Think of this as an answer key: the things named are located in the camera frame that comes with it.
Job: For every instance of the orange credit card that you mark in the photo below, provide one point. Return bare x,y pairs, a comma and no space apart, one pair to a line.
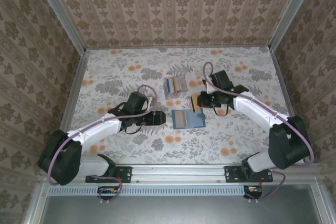
194,103

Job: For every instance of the aluminium table side rail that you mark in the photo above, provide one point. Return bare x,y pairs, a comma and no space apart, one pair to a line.
286,95
72,98

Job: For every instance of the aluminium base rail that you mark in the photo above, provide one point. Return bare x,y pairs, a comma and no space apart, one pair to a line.
178,172

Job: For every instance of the tan credit card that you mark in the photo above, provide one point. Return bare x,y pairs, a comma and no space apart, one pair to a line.
178,85

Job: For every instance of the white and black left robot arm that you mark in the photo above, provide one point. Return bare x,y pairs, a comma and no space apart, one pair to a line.
97,129

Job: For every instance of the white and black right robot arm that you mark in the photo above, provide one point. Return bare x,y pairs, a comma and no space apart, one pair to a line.
252,106

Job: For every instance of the floral table cover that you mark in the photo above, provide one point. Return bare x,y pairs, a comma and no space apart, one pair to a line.
204,150

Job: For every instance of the clear plastic card box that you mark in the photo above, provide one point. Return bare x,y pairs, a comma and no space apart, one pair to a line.
181,95

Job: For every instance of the blue card holder wallet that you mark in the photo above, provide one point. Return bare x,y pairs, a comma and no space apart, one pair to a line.
193,123

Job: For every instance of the aluminium corner post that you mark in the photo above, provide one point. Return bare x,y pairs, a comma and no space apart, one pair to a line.
60,14
291,14

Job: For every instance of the beige striped credit card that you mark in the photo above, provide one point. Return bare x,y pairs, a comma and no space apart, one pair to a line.
179,119

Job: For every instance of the blue credit card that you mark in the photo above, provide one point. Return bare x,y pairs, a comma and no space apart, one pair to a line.
167,87

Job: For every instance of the grey metal sheet panel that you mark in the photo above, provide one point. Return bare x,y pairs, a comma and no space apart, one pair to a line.
178,211

